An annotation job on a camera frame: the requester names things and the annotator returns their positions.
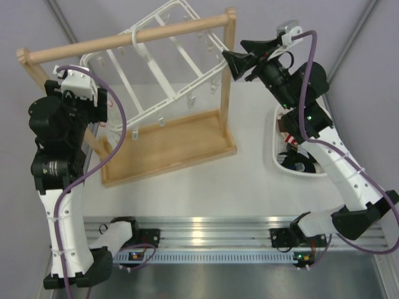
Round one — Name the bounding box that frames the white plastic clip hanger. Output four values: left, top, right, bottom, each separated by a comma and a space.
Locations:
79, 0, 228, 140

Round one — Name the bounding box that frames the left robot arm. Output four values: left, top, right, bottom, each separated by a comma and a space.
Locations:
28, 65, 142, 290

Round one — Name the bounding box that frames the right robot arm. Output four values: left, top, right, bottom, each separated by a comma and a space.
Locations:
222, 31, 398, 247

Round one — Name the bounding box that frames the wooden hanger rack stand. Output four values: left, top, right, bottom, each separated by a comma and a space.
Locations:
16, 8, 237, 187

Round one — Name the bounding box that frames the beige brown sock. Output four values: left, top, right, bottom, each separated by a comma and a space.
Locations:
277, 114, 291, 133

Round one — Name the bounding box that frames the red white striped sock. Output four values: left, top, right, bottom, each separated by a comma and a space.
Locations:
281, 132, 299, 146

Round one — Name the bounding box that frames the white perforated sock basket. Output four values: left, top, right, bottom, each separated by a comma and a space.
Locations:
272, 107, 327, 179

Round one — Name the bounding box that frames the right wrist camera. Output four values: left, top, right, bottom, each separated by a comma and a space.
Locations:
276, 20, 303, 49

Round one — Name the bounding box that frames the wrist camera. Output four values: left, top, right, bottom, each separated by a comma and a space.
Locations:
276, 20, 303, 49
53, 65, 97, 101

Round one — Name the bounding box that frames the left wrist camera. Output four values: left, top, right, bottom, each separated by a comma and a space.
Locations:
53, 65, 97, 101

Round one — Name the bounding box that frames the aluminium mounting rail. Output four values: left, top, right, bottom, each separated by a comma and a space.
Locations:
84, 216, 388, 251

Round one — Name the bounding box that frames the white slotted cable duct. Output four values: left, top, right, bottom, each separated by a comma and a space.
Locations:
113, 250, 314, 267

